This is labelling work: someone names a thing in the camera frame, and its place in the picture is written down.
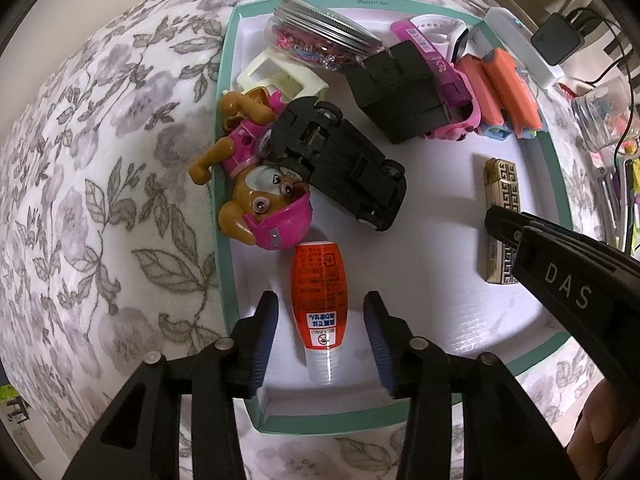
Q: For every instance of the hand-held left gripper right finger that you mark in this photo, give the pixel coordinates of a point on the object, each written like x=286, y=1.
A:
x=380, y=345

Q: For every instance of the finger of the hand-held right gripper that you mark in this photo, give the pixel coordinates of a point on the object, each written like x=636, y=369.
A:
x=505, y=225

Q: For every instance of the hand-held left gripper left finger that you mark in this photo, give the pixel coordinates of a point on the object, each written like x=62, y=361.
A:
x=265, y=340

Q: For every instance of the gold patterned lighter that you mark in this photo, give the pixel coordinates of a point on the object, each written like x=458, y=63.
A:
x=502, y=180

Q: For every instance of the teal cardboard box lid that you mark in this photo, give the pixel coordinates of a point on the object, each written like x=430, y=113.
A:
x=440, y=200

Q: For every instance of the orange glue bottle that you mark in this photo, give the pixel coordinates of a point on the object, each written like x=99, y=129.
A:
x=320, y=285

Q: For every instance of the orange blue plastic case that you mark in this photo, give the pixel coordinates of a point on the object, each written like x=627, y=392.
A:
x=472, y=90
x=515, y=90

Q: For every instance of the small black box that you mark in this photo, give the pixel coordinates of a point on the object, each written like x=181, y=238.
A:
x=395, y=90

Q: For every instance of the black toy car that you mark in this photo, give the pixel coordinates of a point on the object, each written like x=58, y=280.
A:
x=340, y=160

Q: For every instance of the brown dog toy pink outfit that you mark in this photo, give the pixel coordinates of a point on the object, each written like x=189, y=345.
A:
x=250, y=140

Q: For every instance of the cream hair claw clip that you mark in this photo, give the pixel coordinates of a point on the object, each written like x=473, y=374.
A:
x=300, y=80

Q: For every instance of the person's right hand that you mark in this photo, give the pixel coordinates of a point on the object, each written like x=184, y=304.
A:
x=600, y=420

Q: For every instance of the bundle of coloured pens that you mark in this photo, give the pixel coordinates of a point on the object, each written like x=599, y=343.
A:
x=620, y=185

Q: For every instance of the clear glass jar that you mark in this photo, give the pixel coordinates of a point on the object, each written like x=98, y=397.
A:
x=600, y=115

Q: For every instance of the white power strip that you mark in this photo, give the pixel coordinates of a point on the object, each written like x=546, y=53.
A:
x=520, y=40

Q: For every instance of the black power adapter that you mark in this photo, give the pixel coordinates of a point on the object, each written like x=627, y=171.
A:
x=555, y=37

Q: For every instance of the green printed box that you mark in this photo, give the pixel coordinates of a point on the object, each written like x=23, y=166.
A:
x=10, y=397

